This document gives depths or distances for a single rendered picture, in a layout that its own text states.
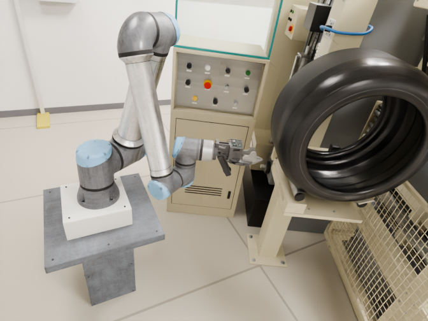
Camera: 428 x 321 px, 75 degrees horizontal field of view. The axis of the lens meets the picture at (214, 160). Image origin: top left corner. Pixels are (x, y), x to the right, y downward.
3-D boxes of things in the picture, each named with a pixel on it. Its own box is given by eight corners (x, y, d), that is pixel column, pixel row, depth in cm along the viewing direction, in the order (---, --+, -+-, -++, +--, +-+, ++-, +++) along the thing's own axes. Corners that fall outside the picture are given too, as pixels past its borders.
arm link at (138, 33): (125, 6, 82) (168, 205, 107) (154, 7, 92) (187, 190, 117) (100, 13, 88) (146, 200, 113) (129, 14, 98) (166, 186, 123)
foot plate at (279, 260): (246, 234, 218) (246, 232, 217) (279, 237, 220) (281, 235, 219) (249, 263, 196) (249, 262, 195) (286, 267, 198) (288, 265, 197)
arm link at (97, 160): (71, 180, 127) (65, 146, 118) (102, 165, 140) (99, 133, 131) (94, 193, 121) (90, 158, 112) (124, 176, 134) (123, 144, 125)
